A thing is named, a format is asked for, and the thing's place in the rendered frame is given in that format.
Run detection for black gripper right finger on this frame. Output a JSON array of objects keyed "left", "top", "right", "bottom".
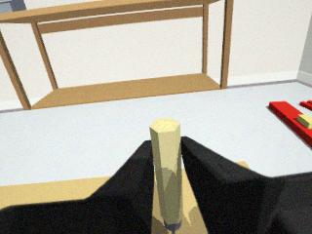
[{"left": 180, "top": 136, "right": 312, "bottom": 234}]

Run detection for beige panel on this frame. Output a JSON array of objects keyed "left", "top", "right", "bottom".
[{"left": 0, "top": 169, "right": 209, "bottom": 234}]

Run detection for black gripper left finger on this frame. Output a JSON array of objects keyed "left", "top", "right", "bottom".
[{"left": 0, "top": 140, "right": 155, "bottom": 234}]

